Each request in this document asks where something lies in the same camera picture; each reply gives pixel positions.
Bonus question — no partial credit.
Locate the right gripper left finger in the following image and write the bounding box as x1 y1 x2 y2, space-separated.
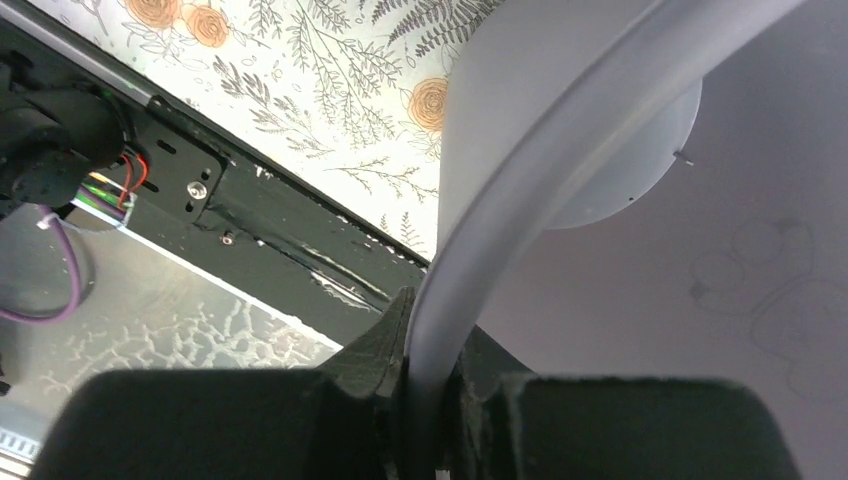
30 287 414 479

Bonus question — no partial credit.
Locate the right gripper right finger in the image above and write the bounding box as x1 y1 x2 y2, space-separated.
443 330 800 479

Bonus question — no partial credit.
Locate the grey plastic waste bin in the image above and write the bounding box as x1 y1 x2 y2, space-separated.
400 1 847 479

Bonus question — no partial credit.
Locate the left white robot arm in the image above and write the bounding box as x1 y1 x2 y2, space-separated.
1 50 129 219

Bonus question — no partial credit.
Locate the floral patterned table mat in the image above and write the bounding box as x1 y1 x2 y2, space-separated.
40 0 496 259

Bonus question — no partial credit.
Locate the aluminium frame base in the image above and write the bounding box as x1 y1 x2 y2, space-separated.
0 0 346 480

